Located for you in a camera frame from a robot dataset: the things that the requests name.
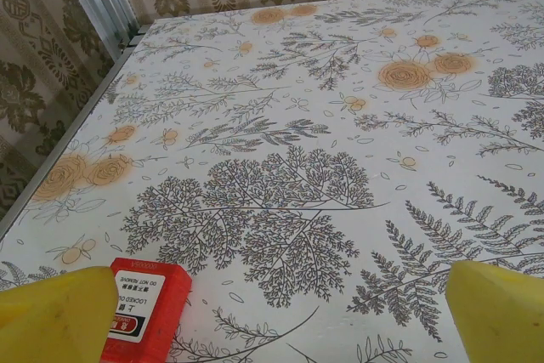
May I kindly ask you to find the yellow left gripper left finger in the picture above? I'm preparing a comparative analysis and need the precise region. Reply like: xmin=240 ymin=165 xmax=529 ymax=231
xmin=0 ymin=265 xmax=119 ymax=363

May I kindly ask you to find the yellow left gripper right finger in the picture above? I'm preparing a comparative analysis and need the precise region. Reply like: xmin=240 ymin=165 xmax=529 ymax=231
xmin=449 ymin=260 xmax=544 ymax=363

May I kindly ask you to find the red safety padlock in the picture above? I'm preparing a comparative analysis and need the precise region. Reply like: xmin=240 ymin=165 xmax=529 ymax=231
xmin=99 ymin=257 xmax=192 ymax=363

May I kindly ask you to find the aluminium table edge rail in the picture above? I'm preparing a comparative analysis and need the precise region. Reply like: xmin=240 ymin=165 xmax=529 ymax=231
xmin=0 ymin=46 xmax=128 ymax=236

